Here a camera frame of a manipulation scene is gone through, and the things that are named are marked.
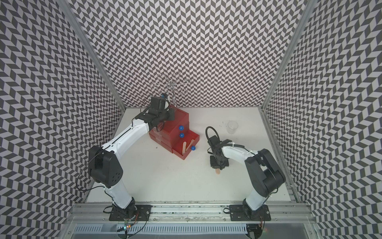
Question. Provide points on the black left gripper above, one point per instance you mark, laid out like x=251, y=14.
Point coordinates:
x=171, y=112

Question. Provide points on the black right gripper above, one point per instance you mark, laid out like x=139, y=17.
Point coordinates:
x=215, y=163

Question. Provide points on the red plastic drawer cabinet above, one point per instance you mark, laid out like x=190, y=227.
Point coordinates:
x=164, y=134

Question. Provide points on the red bottom drawer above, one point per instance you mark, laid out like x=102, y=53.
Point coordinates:
x=177, y=143

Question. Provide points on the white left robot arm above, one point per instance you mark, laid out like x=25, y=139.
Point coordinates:
x=104, y=161

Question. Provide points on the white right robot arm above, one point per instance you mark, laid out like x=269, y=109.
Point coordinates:
x=264, y=172

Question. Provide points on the clear drinking glass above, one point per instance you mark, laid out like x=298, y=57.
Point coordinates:
x=232, y=126

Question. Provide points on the chrome wire stand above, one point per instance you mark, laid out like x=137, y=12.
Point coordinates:
x=175, y=83

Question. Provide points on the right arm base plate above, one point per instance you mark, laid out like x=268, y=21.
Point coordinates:
x=244, y=213

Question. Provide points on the aluminium front rail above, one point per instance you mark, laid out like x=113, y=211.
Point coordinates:
x=187, y=213

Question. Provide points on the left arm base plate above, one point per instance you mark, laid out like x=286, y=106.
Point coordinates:
x=133, y=213

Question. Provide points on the aluminium corner post left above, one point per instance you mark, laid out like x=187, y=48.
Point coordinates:
x=71, y=18

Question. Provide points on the aluminium corner post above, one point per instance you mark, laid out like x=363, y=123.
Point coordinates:
x=71, y=18
x=307, y=12

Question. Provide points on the aluminium corner post right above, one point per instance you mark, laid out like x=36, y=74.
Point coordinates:
x=307, y=12

